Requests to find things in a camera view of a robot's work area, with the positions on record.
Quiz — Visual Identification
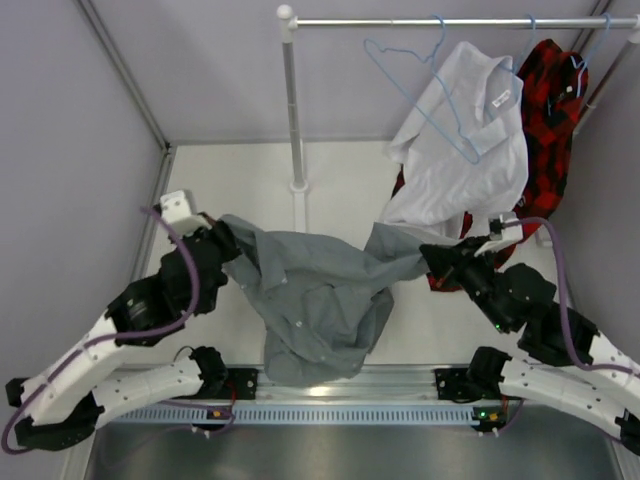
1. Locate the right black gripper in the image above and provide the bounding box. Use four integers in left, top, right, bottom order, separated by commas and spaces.
418, 236, 511, 334

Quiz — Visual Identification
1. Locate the grey button-up shirt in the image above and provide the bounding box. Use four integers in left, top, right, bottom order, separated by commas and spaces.
221, 215, 427, 387

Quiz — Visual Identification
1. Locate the light blue wire hanger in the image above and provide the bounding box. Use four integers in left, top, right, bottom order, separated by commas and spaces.
363, 13, 482, 165

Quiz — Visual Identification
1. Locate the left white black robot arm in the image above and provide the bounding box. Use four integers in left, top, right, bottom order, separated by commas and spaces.
1, 213, 240, 455

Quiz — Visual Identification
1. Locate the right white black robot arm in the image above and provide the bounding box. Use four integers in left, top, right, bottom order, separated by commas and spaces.
420, 238, 639, 453

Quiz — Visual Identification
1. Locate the white collared shirt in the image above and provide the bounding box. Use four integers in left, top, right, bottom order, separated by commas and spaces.
380, 41, 529, 239

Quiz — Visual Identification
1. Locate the red black plaid shirt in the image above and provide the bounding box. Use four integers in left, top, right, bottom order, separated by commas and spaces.
391, 38, 589, 293

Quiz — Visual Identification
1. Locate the blue hanger under plaid shirt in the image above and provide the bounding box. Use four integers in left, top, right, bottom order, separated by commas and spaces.
547, 12, 612, 114

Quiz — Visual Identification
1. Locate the blue hanger under white shirt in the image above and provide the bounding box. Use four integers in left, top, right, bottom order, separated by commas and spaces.
486, 14, 537, 122

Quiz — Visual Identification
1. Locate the silver clothes rack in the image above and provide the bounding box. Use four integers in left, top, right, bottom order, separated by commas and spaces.
277, 1, 639, 233

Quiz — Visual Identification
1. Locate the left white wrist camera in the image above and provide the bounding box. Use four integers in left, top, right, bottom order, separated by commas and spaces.
159, 189, 209, 237

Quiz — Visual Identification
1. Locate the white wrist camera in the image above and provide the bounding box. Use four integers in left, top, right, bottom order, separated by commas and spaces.
474, 212, 524, 257
159, 189, 209, 237

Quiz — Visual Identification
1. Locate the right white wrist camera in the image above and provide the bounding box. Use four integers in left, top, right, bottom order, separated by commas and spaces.
474, 212, 524, 257

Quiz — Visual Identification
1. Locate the aluminium mounting rail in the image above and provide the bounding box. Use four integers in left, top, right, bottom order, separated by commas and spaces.
211, 365, 501, 405

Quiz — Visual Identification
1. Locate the grey slotted cable duct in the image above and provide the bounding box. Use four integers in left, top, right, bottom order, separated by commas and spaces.
116, 404, 480, 426

